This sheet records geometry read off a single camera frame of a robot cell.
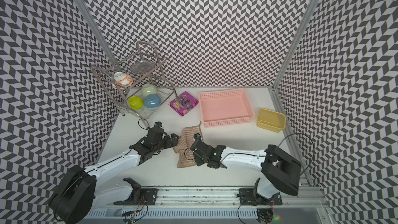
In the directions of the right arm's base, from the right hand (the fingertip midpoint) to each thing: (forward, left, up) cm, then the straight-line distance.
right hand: (199, 156), depth 83 cm
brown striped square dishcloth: (0, +8, -1) cm, 8 cm away
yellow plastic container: (+25, -47, -4) cm, 53 cm away
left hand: (+9, +17, +1) cm, 19 cm away
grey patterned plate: (+57, +41, +16) cm, 72 cm away
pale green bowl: (+44, +36, +8) cm, 58 cm away
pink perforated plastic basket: (+35, -17, -3) cm, 39 cm away
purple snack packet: (+35, +11, +3) cm, 37 cm away
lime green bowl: (+32, +42, +8) cm, 53 cm away
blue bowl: (+33, +31, +8) cm, 46 cm away
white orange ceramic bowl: (+29, +39, +31) cm, 57 cm away
